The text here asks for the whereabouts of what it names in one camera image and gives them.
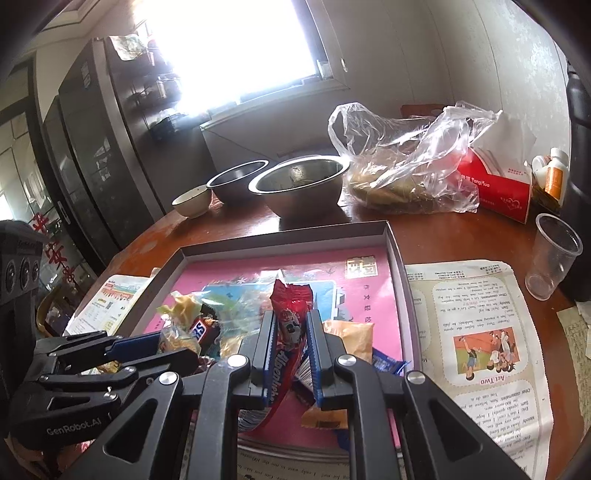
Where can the Snickers bar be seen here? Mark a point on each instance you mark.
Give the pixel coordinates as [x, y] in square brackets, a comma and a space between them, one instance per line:
[205, 331]

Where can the grey box with pink book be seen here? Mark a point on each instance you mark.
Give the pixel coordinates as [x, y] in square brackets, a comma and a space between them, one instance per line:
[352, 274]

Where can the plastic bag with bread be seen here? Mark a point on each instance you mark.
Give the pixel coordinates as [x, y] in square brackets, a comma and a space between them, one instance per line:
[412, 165]

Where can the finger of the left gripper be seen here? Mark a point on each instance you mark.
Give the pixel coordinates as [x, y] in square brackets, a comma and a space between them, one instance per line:
[133, 348]
[183, 362]

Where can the small white ceramic bowl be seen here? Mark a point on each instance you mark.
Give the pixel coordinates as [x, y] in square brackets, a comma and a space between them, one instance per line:
[193, 203]

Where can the black thermos flask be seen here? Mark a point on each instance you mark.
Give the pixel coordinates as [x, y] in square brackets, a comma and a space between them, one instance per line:
[576, 209]

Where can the clear-wrapped flaky pastry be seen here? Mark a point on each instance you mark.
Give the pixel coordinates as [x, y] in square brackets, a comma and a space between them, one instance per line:
[173, 338]

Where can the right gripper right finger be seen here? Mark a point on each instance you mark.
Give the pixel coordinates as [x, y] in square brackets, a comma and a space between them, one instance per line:
[403, 426]

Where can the large steel bowl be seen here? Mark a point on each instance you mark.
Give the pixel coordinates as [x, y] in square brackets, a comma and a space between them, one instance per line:
[302, 187]

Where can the red tissue box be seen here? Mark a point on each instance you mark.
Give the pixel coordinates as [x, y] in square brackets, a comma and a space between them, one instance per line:
[496, 163]

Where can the blue Oreo packet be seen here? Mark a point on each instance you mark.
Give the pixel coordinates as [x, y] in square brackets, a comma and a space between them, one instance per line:
[382, 363]

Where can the dark steel bowl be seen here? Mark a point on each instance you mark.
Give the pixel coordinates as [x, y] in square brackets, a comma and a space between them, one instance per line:
[231, 186]

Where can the clear plastic cup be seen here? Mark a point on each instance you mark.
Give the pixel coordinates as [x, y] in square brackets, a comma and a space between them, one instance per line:
[556, 247]

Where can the red candy stick packet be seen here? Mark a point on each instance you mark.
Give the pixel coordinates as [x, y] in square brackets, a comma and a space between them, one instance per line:
[291, 304]

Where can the orange pill bottle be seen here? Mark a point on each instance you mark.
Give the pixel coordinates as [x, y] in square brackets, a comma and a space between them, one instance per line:
[555, 181]

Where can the dark refrigerator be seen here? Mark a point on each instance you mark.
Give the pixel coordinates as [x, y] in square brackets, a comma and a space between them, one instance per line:
[120, 148]

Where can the handwritten paper sheet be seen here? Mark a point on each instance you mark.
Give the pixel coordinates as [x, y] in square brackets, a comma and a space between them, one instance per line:
[577, 333]

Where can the large newspaper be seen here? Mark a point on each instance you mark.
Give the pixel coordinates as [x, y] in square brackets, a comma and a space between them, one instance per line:
[479, 344]

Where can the window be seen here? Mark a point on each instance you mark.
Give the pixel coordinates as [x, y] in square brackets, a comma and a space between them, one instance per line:
[227, 57]

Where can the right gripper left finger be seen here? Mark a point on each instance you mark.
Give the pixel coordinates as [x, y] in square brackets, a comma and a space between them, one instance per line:
[186, 424]

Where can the green-wrapped yellow cake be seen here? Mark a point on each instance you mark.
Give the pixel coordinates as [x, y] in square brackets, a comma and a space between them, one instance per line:
[187, 309]

